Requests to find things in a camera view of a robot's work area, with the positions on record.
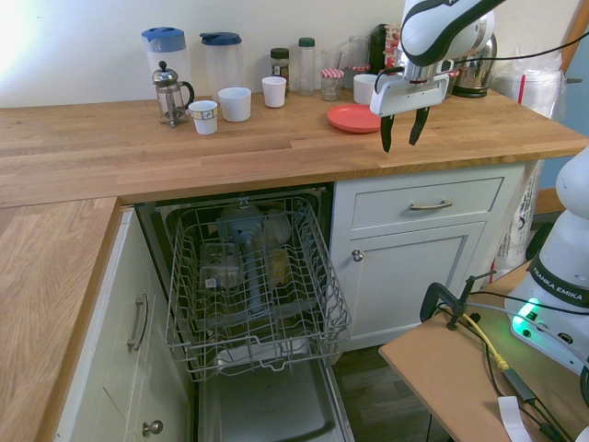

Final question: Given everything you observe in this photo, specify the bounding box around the white kitchen base cabinet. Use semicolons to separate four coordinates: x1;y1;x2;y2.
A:
54;204;199;442
330;160;539;354

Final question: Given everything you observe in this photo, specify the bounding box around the black adapter cable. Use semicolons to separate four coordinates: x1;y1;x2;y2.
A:
503;367;576;442

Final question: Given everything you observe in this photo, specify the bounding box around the brown fibreboard mounting board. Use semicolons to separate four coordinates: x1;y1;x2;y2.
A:
377;260;589;442

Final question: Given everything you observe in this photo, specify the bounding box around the brushed metal drawer handle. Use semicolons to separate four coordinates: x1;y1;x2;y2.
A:
126;294;150;354
409;199;454;212

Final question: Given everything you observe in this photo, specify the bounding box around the clear pitcher dark blue lid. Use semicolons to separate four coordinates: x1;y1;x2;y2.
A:
199;30;246;100

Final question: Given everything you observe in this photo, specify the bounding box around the clear pitcher light blue lid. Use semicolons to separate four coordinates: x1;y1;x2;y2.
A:
140;26;192;116

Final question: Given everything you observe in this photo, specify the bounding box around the coffee jar black lid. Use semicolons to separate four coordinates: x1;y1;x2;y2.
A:
269;47;292;92

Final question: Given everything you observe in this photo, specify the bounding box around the steel dishwasher door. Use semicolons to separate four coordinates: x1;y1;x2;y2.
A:
195;343;356;442

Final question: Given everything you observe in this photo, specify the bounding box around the clear glass food container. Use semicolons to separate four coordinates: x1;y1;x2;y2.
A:
199;242;246;290

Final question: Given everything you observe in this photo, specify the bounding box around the white mug with handle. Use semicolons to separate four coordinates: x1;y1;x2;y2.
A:
217;86;253;123

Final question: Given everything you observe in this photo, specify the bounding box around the white round bowl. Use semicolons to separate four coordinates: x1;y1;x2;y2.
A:
352;73;381;106

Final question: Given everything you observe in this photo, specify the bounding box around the white paper label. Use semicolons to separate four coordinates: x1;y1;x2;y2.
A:
497;395;533;442

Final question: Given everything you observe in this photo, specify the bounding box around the yellow cable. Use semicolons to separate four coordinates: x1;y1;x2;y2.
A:
462;311;510;372

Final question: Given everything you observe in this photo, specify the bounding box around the clear glass tumbler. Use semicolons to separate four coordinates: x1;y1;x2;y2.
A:
320;48;344;73

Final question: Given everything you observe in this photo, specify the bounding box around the small patterned white cup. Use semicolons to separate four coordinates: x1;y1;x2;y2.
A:
188;99;218;135

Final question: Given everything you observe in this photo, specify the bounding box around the stainless steel kettle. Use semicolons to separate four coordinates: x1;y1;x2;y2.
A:
448;11;499;99

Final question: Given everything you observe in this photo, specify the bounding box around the clear bottle green lid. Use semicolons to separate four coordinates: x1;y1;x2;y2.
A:
296;37;318;97

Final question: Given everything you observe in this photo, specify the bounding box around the black C-clamp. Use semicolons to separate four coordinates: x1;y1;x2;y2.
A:
420;270;498;331

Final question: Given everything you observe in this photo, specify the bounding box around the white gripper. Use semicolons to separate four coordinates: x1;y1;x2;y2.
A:
369;64;451;155

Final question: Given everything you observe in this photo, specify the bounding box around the tall empty glass jar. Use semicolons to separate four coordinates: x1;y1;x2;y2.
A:
348;35;372;68

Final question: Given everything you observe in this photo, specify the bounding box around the red plastic plate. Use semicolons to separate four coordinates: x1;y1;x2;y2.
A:
327;103;384;135

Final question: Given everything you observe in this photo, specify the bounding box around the white ribbed cup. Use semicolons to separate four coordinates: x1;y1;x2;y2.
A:
260;76;288;110

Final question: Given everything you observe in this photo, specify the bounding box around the white printed sack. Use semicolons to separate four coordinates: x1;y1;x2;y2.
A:
492;158;544;282

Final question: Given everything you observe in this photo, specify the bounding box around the grey wire dishwasher rack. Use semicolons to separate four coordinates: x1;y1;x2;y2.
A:
164;194;353;384

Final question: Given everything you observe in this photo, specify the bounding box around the white plastic bag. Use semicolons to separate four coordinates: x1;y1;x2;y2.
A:
490;59;566;122

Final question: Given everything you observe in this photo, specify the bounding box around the red and white carton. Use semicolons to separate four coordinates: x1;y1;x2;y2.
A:
384;24;404;70

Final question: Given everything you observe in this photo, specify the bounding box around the glass jar red checked lid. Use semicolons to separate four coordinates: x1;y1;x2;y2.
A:
319;67;346;102
342;64;372;89

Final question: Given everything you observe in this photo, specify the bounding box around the glass French press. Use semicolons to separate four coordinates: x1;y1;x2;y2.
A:
151;60;196;129

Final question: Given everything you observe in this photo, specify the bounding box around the black bottle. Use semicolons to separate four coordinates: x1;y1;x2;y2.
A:
369;23;388;76

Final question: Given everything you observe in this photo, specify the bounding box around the grey cable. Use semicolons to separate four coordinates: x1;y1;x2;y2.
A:
436;301;521;319

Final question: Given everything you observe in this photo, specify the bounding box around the translucent plastic tub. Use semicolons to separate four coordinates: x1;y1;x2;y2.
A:
264;209;294;245

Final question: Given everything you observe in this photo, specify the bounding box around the yellow plastic cup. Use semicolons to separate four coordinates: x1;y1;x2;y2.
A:
268;248;292;283

